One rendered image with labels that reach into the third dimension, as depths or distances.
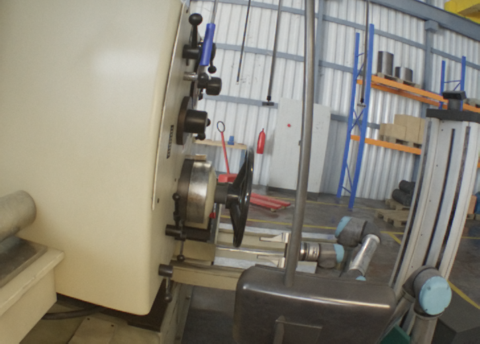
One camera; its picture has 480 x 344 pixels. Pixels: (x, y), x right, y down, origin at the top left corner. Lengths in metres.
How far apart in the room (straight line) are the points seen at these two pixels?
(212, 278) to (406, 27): 9.19
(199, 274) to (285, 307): 1.41
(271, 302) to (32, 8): 0.92
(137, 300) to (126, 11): 0.72
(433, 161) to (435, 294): 0.71
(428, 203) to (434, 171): 0.15
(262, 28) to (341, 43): 2.07
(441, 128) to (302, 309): 1.18
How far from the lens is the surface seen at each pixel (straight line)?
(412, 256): 1.74
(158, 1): 0.84
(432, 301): 1.19
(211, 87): 1.22
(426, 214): 1.69
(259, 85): 8.72
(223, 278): 2.08
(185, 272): 2.09
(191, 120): 1.05
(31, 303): 0.91
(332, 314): 0.71
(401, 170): 9.90
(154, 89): 0.80
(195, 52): 0.91
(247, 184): 1.17
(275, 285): 0.70
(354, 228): 1.69
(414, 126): 8.53
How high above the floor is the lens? 1.59
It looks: 8 degrees down
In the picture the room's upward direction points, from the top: 8 degrees clockwise
